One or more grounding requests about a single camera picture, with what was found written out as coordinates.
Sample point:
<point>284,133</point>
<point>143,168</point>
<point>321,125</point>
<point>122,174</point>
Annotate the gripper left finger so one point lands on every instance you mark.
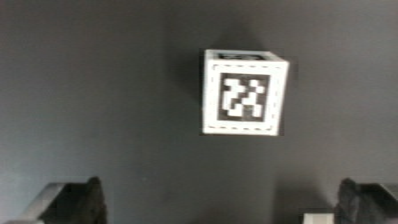
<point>69,204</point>

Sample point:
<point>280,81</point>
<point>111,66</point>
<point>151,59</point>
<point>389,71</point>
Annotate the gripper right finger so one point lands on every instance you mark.
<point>367,203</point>

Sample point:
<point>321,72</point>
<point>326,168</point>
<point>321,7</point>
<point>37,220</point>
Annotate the white tagged cube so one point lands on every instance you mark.
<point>245,87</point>

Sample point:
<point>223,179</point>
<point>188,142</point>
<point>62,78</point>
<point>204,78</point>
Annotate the white U-shaped fence frame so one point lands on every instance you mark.
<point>319,217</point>

